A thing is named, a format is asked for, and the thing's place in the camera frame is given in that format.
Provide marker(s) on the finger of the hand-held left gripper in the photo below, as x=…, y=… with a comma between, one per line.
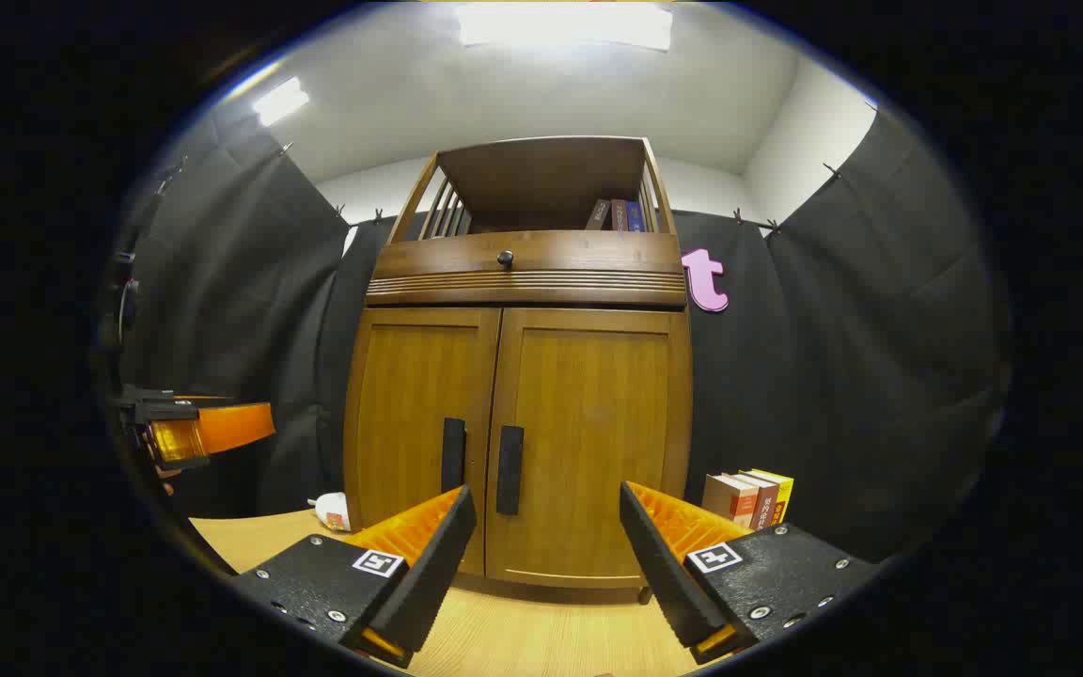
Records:
x=231, y=428

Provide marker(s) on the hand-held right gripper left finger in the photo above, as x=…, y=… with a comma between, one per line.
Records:
x=433, y=574

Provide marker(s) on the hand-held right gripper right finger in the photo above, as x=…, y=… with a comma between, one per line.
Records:
x=659, y=574

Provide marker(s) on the wooden shoe cabinet door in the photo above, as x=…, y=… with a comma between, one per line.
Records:
x=598, y=404
x=410, y=404

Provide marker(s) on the wooden double-door shoe cabinet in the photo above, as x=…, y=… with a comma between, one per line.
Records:
x=541, y=273

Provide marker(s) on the white and orange book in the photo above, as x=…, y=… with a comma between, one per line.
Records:
x=725, y=500

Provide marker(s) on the white bottle with red label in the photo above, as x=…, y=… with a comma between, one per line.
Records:
x=333, y=512

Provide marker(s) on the brown red book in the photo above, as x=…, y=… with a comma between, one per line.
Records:
x=765, y=503

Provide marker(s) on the black backdrop cloth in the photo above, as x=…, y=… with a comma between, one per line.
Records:
x=833, y=376

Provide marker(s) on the small ceiling light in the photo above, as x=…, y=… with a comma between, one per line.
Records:
x=280, y=102

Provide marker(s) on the blue book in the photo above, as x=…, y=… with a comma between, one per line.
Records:
x=635, y=216

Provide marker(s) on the maroon book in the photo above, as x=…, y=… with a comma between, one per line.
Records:
x=619, y=215

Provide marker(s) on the large ceiling light panel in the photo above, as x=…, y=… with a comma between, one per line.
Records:
x=560, y=26

